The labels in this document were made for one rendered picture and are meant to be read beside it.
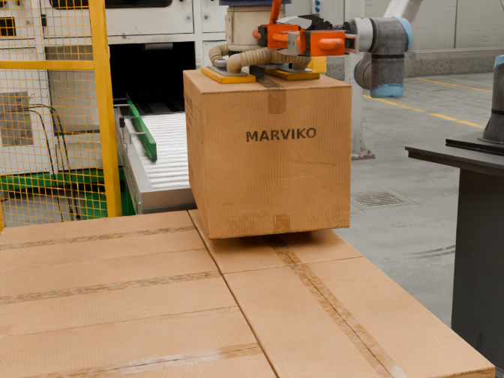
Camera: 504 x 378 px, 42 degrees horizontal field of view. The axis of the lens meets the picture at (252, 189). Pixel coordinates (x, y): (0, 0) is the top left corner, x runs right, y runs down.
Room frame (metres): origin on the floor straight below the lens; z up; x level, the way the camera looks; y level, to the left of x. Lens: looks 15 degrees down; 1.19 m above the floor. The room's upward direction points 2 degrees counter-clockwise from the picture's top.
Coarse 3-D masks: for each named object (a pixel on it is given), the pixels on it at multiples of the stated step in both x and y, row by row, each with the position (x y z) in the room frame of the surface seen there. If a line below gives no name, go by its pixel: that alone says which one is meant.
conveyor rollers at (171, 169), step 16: (128, 128) 3.87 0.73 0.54; (160, 128) 3.83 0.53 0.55; (176, 128) 3.85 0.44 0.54; (160, 144) 3.37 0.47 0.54; (176, 144) 3.31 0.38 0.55; (144, 160) 2.93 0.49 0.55; (160, 160) 2.93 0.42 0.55; (176, 160) 2.94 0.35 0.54; (160, 176) 2.66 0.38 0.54; (176, 176) 2.61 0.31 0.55
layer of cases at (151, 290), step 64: (0, 256) 1.73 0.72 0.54; (64, 256) 1.72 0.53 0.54; (128, 256) 1.71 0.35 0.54; (192, 256) 1.69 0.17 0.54; (256, 256) 1.68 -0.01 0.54; (320, 256) 1.66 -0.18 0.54; (0, 320) 1.33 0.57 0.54; (64, 320) 1.32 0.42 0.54; (128, 320) 1.31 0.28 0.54; (192, 320) 1.30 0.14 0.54; (256, 320) 1.29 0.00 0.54; (320, 320) 1.28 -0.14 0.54; (384, 320) 1.27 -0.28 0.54
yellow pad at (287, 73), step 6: (282, 66) 2.03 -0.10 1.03; (288, 66) 2.03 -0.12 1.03; (270, 72) 2.03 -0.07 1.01; (276, 72) 1.96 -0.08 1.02; (282, 72) 1.91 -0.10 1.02; (288, 72) 1.89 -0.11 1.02; (294, 72) 1.88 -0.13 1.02; (300, 72) 1.89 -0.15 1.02; (306, 72) 1.89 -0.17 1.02; (312, 72) 1.88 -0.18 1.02; (282, 78) 1.90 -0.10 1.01; (288, 78) 1.85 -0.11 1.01; (294, 78) 1.86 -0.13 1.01; (300, 78) 1.86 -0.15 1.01; (306, 78) 1.87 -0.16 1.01; (312, 78) 1.87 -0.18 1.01; (318, 78) 1.87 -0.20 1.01
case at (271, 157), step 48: (192, 96) 1.93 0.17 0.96; (240, 96) 1.67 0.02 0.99; (288, 96) 1.70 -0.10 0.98; (336, 96) 1.72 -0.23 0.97; (192, 144) 2.02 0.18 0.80; (240, 144) 1.67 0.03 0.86; (288, 144) 1.70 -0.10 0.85; (336, 144) 1.72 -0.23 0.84; (192, 192) 2.12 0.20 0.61; (240, 192) 1.68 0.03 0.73; (288, 192) 1.70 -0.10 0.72; (336, 192) 1.72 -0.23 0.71
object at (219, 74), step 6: (210, 66) 2.10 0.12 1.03; (216, 66) 2.09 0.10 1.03; (204, 72) 2.07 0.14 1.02; (210, 72) 1.97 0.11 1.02; (216, 72) 1.95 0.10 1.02; (222, 72) 1.90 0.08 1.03; (216, 78) 1.87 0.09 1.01; (222, 78) 1.81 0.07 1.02; (228, 78) 1.81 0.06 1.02; (234, 78) 1.82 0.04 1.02; (240, 78) 1.82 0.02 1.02; (246, 78) 1.82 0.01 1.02; (252, 78) 1.83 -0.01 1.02
